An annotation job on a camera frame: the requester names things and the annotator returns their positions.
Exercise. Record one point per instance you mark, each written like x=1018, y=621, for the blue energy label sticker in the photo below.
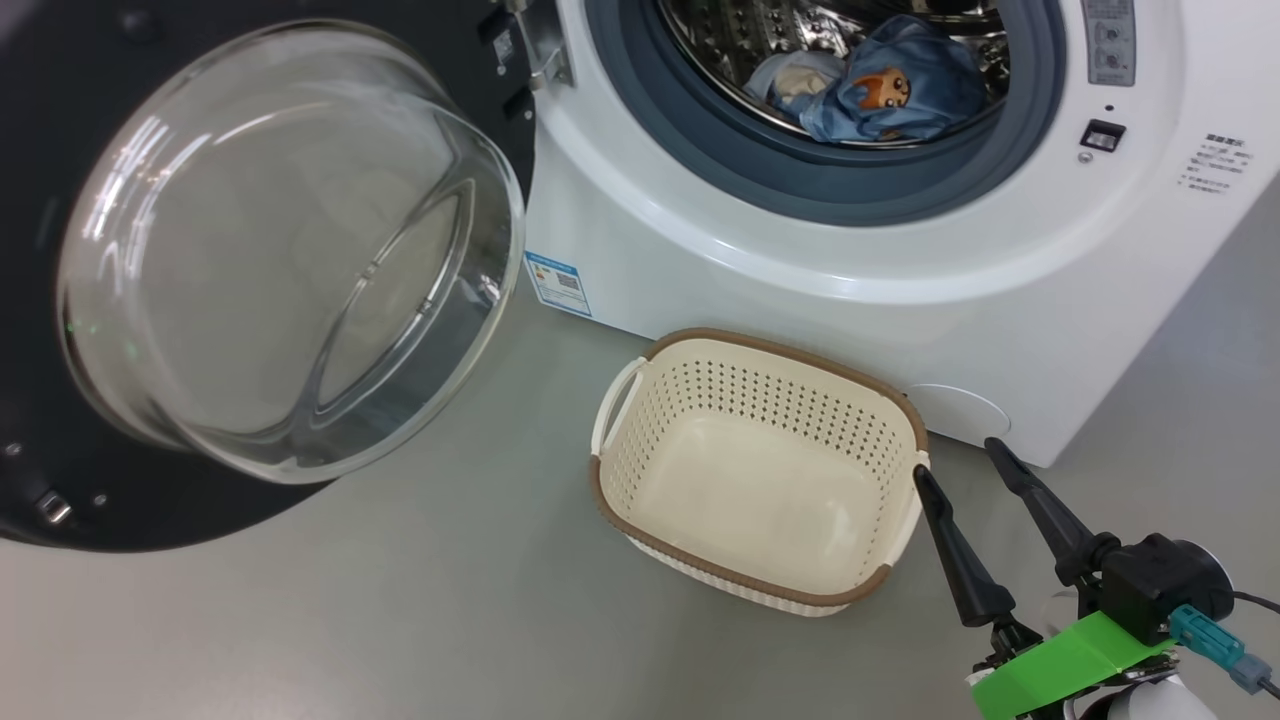
x=557, y=283

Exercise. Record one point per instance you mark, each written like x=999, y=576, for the black round glass washer door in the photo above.
x=250, y=250

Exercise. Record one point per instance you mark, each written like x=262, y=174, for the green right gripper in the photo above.
x=1060, y=665

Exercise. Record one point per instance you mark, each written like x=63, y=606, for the white front-load washing machine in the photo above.
x=800, y=290

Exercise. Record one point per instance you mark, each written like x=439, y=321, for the round white filter cover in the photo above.
x=955, y=412

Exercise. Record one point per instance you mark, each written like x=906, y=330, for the grey instruction label plate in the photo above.
x=1108, y=40

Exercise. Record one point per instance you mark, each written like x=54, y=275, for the cream perforated laundry basket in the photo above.
x=760, y=480

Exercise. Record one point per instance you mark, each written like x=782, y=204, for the teal right camera connector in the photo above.
x=1215, y=645

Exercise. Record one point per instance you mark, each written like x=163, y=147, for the printed warning text label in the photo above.
x=1215, y=165

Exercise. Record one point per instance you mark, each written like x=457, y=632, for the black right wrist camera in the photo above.
x=1160, y=585

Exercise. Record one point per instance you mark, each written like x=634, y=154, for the blue cartoon print garment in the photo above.
x=800, y=80

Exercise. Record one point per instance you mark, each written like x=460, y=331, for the black door latch socket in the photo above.
x=1103, y=135

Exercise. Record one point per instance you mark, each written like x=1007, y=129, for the grey rubber door gasket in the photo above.
x=740, y=160

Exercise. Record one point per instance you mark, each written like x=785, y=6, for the blue cartoon bear garment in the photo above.
x=920, y=80

